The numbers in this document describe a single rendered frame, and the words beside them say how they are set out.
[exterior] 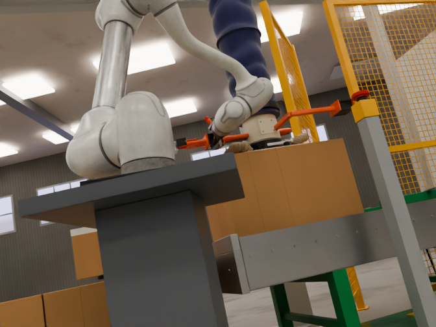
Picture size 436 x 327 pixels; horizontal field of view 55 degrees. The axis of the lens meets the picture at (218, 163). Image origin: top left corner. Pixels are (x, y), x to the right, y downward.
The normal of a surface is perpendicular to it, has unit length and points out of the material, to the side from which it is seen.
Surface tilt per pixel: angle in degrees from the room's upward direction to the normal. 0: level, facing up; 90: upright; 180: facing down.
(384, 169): 90
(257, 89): 105
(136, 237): 90
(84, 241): 90
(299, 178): 90
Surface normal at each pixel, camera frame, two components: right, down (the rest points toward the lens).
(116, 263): -0.10, -0.21
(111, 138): -0.64, -0.05
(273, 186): 0.22, -0.27
